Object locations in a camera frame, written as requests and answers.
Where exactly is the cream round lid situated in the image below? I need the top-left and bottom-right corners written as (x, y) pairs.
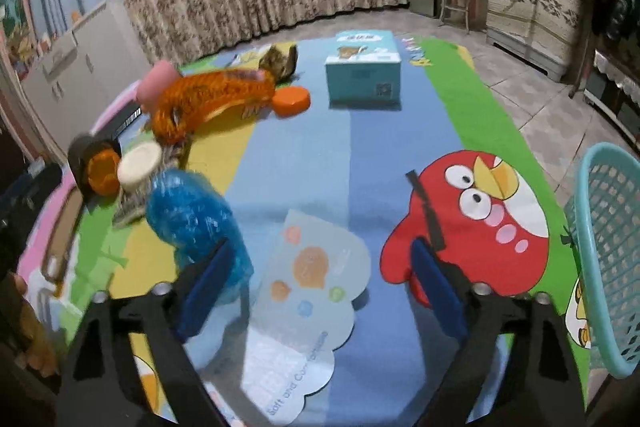
top-left (117, 142), bottom-right (162, 188)

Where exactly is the teal plastic basket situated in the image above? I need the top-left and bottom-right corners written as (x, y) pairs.
top-left (564, 142), bottom-right (640, 380)

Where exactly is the pink cup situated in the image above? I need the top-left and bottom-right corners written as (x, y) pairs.
top-left (137, 61), bottom-right (177, 110)

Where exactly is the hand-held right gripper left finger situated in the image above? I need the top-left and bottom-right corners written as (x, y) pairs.
top-left (54, 236), bottom-right (237, 427)

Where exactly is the light blue tissue box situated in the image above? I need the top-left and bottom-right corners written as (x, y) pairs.
top-left (324, 31), bottom-right (404, 106)

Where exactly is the small dark booklet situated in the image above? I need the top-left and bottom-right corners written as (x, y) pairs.
top-left (112, 189), bottom-right (153, 229)

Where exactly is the brown framed phone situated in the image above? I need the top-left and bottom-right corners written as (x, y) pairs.
top-left (40, 189), bottom-right (86, 285)

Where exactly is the brown crumpled packet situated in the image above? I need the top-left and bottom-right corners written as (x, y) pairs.
top-left (259, 44), bottom-right (299, 82)

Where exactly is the lace covered low shelf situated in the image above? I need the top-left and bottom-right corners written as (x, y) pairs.
top-left (582, 47), bottom-right (640, 142)

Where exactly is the orange round lid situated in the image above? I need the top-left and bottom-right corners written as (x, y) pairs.
top-left (272, 86), bottom-right (311, 118)

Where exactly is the white wet wipes pack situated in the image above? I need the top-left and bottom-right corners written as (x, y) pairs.
top-left (242, 208), bottom-right (372, 425)

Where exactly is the wall poster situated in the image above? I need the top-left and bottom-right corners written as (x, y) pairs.
top-left (0, 0), bottom-right (36, 75)

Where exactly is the black barcode box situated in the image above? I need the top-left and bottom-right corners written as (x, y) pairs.
top-left (112, 102), bottom-right (145, 136)

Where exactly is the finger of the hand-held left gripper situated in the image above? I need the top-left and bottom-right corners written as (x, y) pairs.
top-left (67, 133), bottom-right (124, 210)

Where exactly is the blue plastic bag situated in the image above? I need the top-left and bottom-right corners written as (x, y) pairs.
top-left (146, 168), bottom-right (255, 305)

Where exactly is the cloth covered chest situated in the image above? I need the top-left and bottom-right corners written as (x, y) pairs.
top-left (484, 0), bottom-right (587, 82)

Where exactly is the colourful cartoon play mat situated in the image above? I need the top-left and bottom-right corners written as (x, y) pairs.
top-left (20, 34), bottom-right (593, 427)

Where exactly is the white low cabinet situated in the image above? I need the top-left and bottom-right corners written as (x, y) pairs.
top-left (20, 0), bottom-right (153, 158)

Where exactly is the person's left hand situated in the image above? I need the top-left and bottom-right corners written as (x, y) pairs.
top-left (9, 273), bottom-right (60, 379)

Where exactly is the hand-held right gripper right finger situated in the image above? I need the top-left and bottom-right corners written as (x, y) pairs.
top-left (410, 238), bottom-right (587, 427)

